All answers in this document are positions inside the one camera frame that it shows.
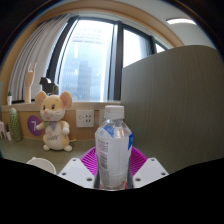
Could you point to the grey-green desk partition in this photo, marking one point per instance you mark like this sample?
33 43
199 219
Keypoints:
173 106

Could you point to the round purple number sticker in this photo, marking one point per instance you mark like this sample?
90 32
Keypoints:
32 126

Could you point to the grey pleated curtain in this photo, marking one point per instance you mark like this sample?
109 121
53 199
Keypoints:
33 56

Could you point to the wooden hand figure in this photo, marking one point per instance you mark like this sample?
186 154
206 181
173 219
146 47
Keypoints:
29 83

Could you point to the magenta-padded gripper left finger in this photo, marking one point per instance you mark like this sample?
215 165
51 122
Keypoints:
76 173

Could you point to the ceiling lights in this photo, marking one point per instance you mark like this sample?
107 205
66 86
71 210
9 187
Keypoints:
181 21

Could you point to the cream mouse plush toy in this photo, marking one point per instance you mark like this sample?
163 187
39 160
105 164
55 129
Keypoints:
53 130

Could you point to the cream ceramic mug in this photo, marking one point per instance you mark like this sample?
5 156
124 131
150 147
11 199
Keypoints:
41 164

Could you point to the small pink figure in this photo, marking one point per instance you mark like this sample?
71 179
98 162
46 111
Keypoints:
2 130

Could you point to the green cactus plush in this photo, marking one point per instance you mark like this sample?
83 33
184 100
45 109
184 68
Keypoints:
15 125

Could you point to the white wall outlet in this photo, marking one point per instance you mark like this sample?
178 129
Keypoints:
85 118
101 116

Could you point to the dark-framed window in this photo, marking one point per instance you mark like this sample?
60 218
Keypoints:
90 60

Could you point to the clear plastic water bottle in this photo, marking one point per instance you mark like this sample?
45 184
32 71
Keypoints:
113 156

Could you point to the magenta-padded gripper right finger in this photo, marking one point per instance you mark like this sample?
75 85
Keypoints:
150 171

